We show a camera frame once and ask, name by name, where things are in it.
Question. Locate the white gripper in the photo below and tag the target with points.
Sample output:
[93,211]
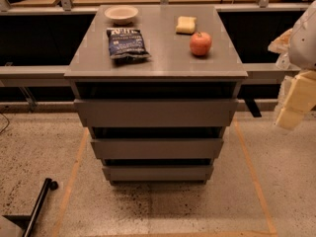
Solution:
[303,44]

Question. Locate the grey bottom drawer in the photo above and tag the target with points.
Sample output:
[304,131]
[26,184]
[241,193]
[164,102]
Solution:
[157,173]

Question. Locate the grey drawer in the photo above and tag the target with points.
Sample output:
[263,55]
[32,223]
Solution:
[188,148]
[157,173]
[156,113]

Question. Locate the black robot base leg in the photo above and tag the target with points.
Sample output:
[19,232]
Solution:
[23,225]

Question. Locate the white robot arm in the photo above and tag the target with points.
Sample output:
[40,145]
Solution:
[297,47]

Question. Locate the grey drawer cabinet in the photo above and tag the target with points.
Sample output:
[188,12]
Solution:
[171,73]

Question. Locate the grey top drawer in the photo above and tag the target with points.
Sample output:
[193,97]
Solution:
[156,113]

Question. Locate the grey middle drawer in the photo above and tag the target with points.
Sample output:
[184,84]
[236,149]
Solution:
[188,148]

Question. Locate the red apple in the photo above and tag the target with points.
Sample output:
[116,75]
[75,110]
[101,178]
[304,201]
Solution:
[200,43]

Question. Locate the yellow sponge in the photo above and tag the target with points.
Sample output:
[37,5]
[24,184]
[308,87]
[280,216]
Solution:
[186,25]

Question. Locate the blue chip bag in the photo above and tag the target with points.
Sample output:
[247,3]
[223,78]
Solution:
[126,43]

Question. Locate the white bowl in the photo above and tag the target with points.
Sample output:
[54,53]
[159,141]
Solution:
[121,14]

